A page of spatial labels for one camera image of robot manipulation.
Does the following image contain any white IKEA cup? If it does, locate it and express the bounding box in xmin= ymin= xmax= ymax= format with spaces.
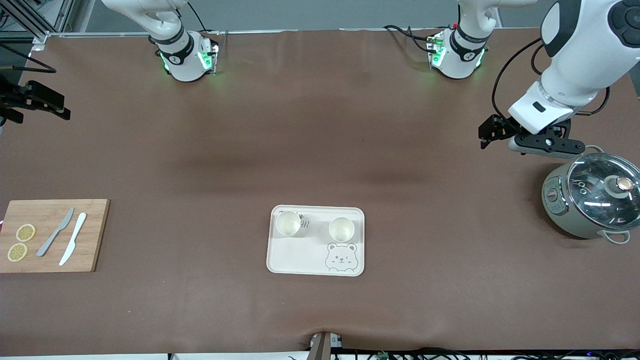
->
xmin=275 ymin=210 xmax=302 ymax=238
xmin=328 ymin=216 xmax=356 ymax=243

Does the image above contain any grey-green electric pot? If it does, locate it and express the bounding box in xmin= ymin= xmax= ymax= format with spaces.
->
xmin=541 ymin=145 xmax=640 ymax=245

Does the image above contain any glass pot lid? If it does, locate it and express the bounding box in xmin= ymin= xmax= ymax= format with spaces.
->
xmin=566 ymin=152 xmax=640 ymax=232

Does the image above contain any white plastic knife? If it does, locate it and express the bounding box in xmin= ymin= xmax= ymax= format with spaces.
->
xmin=59 ymin=212 xmax=88 ymax=267

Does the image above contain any grey plastic knife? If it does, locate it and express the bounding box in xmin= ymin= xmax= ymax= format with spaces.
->
xmin=36 ymin=207 xmax=75 ymax=258

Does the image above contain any bamboo cutting board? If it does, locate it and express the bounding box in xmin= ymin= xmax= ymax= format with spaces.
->
xmin=0 ymin=199 xmax=111 ymax=274

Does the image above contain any brown table cover mat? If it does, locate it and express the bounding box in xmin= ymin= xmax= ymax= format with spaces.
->
xmin=0 ymin=29 xmax=640 ymax=357

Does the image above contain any cream bear print tray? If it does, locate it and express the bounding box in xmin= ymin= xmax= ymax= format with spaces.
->
xmin=266 ymin=204 xmax=366 ymax=277

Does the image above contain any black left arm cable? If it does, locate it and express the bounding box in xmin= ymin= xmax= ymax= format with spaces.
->
xmin=491 ymin=37 xmax=611 ymax=121

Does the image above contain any black left base cable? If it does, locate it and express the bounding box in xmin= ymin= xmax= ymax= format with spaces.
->
xmin=382 ymin=24 xmax=436 ymax=53

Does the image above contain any black base cable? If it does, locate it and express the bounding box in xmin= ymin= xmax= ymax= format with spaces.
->
xmin=382 ymin=24 xmax=436 ymax=53
xmin=186 ymin=0 xmax=208 ymax=33

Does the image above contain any black right base cable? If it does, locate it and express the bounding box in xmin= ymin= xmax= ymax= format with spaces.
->
xmin=186 ymin=0 xmax=208 ymax=33

